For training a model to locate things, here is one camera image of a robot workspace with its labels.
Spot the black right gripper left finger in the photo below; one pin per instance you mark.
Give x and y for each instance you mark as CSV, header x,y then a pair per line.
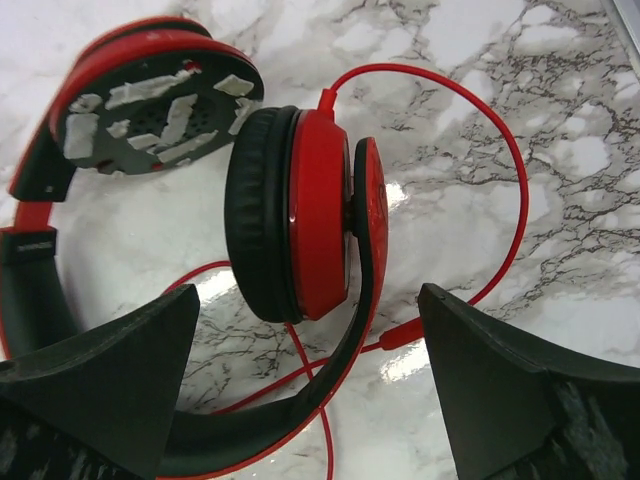
x,y
100,404

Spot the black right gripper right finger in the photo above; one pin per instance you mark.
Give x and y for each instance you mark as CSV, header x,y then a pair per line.
x,y
516,406

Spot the red black headphones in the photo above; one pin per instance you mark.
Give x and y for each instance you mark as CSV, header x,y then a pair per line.
x,y
150,95

